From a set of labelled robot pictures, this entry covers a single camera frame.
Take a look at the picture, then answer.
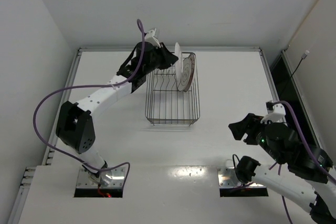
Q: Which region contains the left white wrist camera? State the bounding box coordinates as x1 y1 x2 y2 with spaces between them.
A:
145 28 161 48

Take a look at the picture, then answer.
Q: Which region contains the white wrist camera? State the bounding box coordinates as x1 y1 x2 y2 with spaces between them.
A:
145 28 161 48
260 101 286 124

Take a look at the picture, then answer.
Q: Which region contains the black wall cable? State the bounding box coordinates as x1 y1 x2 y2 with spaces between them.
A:
272 50 310 104

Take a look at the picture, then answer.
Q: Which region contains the metal base plate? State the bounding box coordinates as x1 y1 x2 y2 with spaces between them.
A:
76 167 125 189
217 167 265 189

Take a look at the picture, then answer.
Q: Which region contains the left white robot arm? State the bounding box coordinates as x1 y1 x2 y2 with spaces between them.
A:
56 42 180 179

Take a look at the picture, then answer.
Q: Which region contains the white plate dark rim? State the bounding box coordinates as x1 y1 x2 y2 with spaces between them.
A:
176 58 192 91

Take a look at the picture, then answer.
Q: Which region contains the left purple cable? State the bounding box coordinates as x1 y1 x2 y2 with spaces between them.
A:
33 18 146 177

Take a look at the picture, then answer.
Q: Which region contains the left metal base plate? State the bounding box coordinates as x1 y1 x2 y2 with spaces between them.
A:
76 167 125 189

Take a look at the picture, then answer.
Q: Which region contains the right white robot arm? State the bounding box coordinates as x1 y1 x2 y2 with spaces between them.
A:
228 113 335 223

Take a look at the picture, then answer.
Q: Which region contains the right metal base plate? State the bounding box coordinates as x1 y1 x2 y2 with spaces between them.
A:
217 167 265 189

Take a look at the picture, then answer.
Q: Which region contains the grey wire dish rack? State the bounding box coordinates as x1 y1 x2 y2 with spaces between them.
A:
145 52 201 126

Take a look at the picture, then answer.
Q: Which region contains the orange sunburst plate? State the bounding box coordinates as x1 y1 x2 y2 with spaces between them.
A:
184 53 196 92

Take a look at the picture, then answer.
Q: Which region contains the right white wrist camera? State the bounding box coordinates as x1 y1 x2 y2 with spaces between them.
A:
260 101 286 124

